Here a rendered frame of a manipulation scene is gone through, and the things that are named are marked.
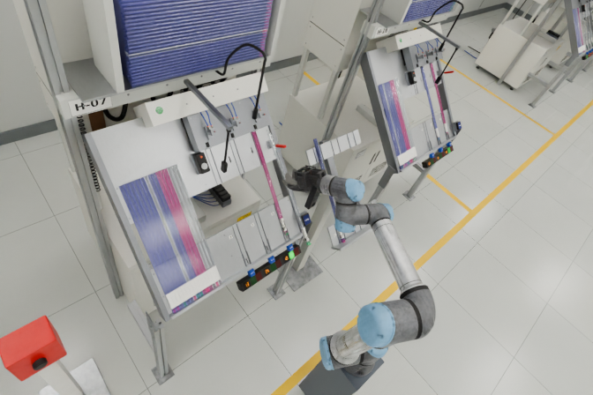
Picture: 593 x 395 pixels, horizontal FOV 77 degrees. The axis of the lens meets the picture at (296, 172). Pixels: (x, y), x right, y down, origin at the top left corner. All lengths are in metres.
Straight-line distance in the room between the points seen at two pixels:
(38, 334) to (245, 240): 0.75
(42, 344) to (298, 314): 1.36
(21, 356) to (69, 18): 1.02
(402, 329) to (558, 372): 2.05
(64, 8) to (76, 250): 1.59
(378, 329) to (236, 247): 0.70
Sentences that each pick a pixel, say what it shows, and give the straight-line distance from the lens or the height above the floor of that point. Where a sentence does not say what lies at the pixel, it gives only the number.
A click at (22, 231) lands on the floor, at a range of 2.72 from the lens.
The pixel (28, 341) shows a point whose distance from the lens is 1.52.
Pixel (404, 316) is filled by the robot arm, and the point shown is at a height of 1.19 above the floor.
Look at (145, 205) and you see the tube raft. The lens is 1.39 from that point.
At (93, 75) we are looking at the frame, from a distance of 1.32.
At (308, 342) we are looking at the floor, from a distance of 2.32.
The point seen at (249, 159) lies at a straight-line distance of 1.56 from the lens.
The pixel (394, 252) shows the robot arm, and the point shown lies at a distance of 1.30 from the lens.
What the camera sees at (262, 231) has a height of 0.79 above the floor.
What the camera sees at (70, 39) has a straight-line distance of 1.35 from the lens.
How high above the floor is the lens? 2.14
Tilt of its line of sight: 46 degrees down
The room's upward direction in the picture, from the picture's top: 18 degrees clockwise
